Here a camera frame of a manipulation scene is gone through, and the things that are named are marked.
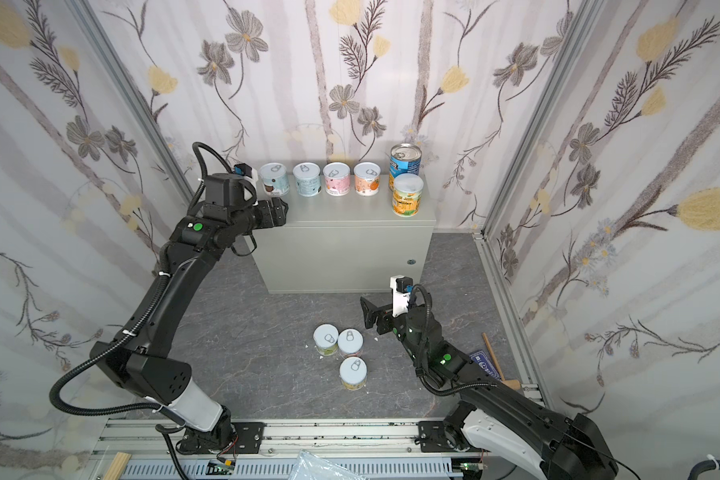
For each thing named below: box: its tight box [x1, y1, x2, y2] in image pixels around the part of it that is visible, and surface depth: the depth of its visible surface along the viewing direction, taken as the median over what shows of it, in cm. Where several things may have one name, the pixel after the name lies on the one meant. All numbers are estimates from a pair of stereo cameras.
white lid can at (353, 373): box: [339, 356, 368, 391], surface depth 82 cm
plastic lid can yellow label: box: [392, 172, 424, 218], surface depth 75 cm
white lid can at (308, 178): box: [292, 162, 322, 197], surface depth 82 cm
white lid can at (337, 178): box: [323, 162, 351, 197], surface depth 82 cm
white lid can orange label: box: [353, 161, 381, 197], surface depth 82 cm
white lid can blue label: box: [260, 162, 290, 196], surface depth 82 cm
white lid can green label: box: [313, 324, 339, 357], surface depth 88 cm
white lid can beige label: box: [337, 327, 364, 358], surface depth 88 cm
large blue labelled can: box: [388, 142, 423, 190], surface depth 78 cm
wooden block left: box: [104, 452, 132, 480], surface depth 71 cm
